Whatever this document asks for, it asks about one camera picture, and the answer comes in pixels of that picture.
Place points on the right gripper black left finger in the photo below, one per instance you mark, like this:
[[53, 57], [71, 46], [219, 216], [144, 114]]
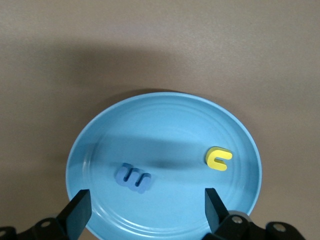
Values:
[[70, 220]]

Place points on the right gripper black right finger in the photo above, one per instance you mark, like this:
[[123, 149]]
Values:
[[225, 225]]

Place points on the yellow foam letter u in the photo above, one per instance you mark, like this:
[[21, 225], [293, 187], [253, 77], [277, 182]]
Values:
[[211, 160]]

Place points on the blue foam letter m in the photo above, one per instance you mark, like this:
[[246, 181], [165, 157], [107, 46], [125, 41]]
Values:
[[122, 176]]

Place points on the blue plate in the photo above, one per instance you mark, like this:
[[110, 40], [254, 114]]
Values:
[[162, 125]]

